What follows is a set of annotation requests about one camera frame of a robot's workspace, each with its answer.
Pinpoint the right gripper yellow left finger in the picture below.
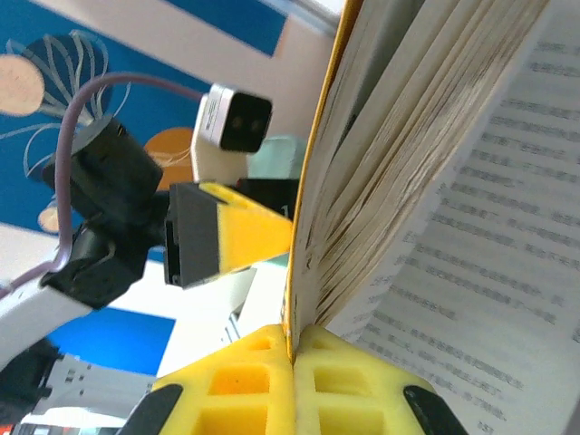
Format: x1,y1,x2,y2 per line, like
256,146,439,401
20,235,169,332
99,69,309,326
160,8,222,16
115,324,296,435

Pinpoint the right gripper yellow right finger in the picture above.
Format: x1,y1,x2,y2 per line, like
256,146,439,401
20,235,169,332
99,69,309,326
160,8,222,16
294,324,470,435

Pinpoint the yellow cover paperback book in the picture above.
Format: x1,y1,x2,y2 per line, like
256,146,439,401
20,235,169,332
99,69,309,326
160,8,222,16
280,0,580,435

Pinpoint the mint green storage box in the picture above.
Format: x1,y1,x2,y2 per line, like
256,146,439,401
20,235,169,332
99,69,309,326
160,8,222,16
247,134,308,180

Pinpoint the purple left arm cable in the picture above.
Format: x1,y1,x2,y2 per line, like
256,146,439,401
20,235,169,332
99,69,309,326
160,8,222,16
0,72,206,301

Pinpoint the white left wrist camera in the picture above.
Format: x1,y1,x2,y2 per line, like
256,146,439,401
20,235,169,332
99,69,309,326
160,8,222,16
190,82,274,185

